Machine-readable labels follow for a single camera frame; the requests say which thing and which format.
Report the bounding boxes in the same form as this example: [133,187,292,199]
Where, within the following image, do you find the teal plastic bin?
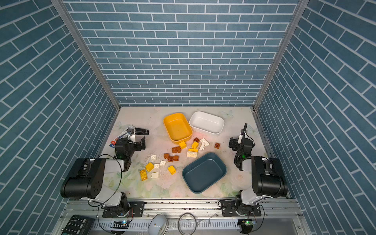
[182,152,227,194]

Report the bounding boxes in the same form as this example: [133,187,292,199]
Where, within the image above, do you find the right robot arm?
[229,137,288,216]

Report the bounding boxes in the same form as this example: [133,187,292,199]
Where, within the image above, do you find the white plastic bin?
[189,111,225,135]

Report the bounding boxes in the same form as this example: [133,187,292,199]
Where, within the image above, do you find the black stapler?
[135,128,150,136]

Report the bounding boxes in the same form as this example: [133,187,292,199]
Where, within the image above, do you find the yellow lego by bin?
[179,142,187,149]

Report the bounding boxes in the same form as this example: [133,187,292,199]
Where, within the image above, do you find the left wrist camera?
[126,133,142,143]

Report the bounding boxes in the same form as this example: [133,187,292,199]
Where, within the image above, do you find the coiled black cable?
[177,212,197,235]

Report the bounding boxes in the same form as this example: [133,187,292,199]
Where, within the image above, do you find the yellow plastic bin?
[163,113,193,145]

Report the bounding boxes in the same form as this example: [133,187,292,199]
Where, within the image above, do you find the grey computer mouse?
[147,214,169,235]

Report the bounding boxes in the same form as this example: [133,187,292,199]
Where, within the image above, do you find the black remote keypad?
[61,214,95,235]

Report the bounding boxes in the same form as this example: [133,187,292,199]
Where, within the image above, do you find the yellow lego block centre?
[192,141,199,149]

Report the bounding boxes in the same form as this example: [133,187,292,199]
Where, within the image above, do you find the yellow lego cube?
[167,165,176,175]
[145,163,154,172]

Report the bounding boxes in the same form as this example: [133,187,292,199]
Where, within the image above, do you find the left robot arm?
[60,132,146,218]

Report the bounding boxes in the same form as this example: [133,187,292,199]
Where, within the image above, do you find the yellow lego cube front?
[167,165,176,175]

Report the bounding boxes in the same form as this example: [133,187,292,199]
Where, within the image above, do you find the toothpaste tube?
[109,125,136,148]

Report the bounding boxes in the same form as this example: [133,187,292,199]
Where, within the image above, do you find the white flat lego plate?
[200,138,209,147]

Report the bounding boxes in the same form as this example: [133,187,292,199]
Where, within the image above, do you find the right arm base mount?
[217,199,261,217]

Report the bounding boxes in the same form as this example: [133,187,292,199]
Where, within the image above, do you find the yellow studded lego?
[139,169,148,181]

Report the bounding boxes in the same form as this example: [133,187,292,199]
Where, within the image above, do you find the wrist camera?
[126,133,142,143]
[238,133,246,145]

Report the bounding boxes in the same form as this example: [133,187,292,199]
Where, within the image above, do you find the white long lego brick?
[187,151,198,158]

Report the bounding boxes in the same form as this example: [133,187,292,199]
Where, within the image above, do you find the white lego block front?
[151,172,159,179]

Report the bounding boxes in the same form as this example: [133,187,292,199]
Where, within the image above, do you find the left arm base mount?
[102,201,146,218]

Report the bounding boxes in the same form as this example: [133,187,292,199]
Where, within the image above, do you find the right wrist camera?
[238,133,246,145]

